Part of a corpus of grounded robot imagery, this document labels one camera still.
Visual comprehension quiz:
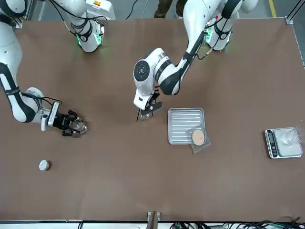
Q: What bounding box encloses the white cabinet orange label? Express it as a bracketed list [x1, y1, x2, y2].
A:
[85, 0, 116, 21]

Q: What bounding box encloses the aluminium frame rail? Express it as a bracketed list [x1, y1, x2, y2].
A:
[285, 0, 305, 68]

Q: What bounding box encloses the small glass beaker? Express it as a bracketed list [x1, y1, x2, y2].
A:
[71, 118, 88, 134]

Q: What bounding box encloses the aluminium frame post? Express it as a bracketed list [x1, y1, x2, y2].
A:
[146, 210, 161, 229]

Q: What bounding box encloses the digital kitchen scale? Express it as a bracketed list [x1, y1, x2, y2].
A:
[264, 127, 304, 159]

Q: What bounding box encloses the person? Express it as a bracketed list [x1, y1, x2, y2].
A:
[153, 0, 189, 20]

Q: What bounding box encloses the ribbed metal tray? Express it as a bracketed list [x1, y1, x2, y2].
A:
[167, 107, 205, 146]

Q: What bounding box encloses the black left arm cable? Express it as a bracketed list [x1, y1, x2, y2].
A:
[184, 31, 215, 70]

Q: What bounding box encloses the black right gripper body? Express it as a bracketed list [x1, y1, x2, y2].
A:
[53, 112, 72, 131]

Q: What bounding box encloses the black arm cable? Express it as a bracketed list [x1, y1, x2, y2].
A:
[22, 92, 62, 105]
[184, 31, 215, 70]

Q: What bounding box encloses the glass alcohol lamp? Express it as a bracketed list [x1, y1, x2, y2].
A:
[140, 110, 153, 121]

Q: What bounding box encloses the small white bottle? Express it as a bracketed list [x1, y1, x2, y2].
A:
[38, 159, 51, 171]

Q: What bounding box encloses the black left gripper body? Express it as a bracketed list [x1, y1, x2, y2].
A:
[140, 88, 164, 113]

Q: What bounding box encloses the large glass beaker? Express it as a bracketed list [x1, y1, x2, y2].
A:
[278, 124, 305, 146]

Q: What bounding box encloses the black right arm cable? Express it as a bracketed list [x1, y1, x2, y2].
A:
[22, 92, 62, 105]

